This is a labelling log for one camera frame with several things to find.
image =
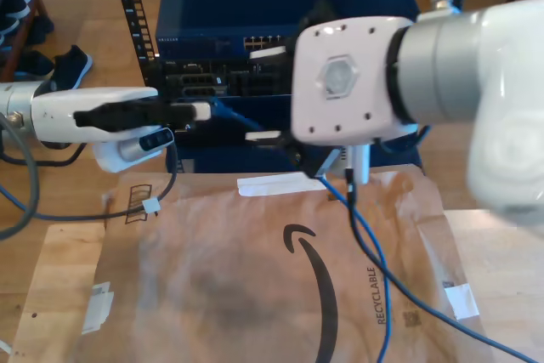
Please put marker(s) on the black server unit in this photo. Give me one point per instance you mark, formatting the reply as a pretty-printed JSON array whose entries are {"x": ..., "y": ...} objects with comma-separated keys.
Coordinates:
[{"x": 191, "y": 67}]

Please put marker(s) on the blue network switch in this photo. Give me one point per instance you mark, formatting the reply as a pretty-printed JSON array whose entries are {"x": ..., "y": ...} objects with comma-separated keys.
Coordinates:
[{"x": 234, "y": 1}]

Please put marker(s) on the white barcode label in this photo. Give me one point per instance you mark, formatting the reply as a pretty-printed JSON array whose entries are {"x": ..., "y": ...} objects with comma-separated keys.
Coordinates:
[{"x": 98, "y": 312}]

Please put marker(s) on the dark sneaker white sole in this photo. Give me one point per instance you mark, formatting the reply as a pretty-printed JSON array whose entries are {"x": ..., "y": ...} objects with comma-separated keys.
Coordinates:
[
  {"x": 34, "y": 67},
  {"x": 72, "y": 65}
]

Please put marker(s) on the white plastic strip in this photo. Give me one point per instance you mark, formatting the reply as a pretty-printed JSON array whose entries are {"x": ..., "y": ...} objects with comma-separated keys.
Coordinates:
[{"x": 4, "y": 346}]

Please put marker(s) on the black perforated rack post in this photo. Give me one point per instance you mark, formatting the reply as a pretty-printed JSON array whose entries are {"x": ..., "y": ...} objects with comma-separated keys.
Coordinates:
[{"x": 132, "y": 6}]

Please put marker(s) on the white paper label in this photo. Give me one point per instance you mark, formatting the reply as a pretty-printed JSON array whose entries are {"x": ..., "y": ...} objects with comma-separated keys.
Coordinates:
[{"x": 463, "y": 301}]

